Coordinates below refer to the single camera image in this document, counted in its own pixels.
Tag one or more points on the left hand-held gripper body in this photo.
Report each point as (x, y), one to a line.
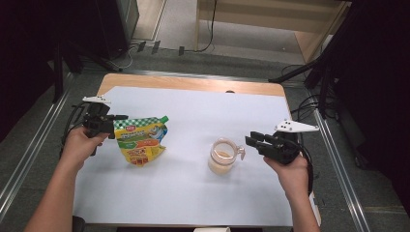
(98, 122)

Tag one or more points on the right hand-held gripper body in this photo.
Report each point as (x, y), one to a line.
(283, 148)

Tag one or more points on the yellow spouted food pouch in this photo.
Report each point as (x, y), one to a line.
(141, 141)

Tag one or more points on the clear jar with beige lid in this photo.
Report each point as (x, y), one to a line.
(222, 161)

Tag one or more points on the person's right hand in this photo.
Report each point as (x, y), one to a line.
(293, 177)

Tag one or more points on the person's left hand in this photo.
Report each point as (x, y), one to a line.
(79, 148)

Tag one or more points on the black table grommet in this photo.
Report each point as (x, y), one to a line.
(229, 91)

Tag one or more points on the black metal stand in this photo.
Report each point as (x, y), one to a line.
(296, 71)
(58, 71)

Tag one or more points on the black cabinet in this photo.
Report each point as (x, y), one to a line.
(112, 29)

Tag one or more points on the person's dark clothing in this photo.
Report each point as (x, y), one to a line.
(79, 225)

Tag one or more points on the black curtain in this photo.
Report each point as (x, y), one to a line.
(380, 80)
(25, 48)

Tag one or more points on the light wooden shelf unit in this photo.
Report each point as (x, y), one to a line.
(245, 19)

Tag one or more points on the metal floor rail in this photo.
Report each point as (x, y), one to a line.
(341, 177)
(193, 75)
(32, 154)

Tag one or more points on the small black floor bracket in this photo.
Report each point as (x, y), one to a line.
(141, 46)
(181, 51)
(155, 47)

